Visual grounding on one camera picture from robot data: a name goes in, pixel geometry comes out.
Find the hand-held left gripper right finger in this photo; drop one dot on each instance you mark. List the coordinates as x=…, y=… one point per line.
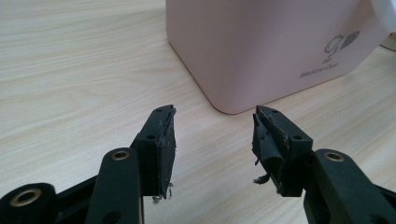
x=289, y=155

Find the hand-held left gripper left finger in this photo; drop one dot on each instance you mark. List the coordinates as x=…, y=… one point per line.
x=155, y=155

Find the pink plastic storage box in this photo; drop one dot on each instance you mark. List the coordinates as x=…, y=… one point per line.
x=255, y=49

